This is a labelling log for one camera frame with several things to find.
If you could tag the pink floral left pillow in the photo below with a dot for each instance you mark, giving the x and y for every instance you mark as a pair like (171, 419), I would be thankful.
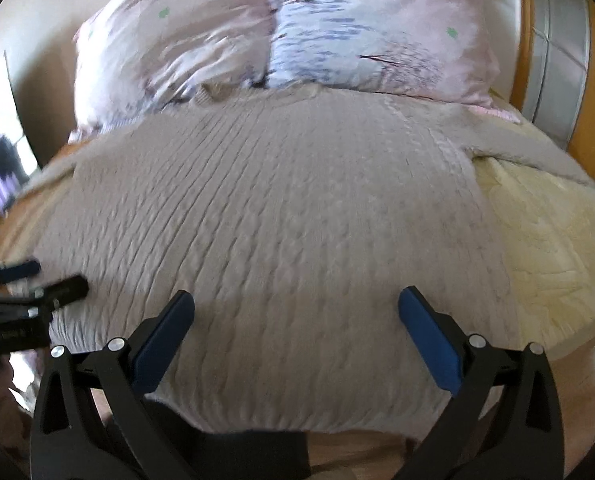
(135, 57)

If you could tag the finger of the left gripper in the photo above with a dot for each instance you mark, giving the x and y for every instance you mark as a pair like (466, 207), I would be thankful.
(19, 271)
(52, 292)

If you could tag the white blue floral right pillow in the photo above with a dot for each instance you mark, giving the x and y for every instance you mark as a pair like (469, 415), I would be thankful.
(431, 49)

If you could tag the beige cable-knit sweater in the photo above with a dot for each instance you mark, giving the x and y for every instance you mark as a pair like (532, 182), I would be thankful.
(295, 218)

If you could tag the yellow patterned bedspread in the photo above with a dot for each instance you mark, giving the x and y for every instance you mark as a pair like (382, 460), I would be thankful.
(541, 215)

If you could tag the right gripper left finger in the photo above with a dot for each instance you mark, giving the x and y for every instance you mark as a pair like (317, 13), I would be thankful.
(68, 440)

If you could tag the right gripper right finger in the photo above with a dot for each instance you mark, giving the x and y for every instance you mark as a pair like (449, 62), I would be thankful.
(503, 420)

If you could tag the wooden headboard with grey panel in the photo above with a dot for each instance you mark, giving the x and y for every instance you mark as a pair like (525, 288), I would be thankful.
(554, 83)

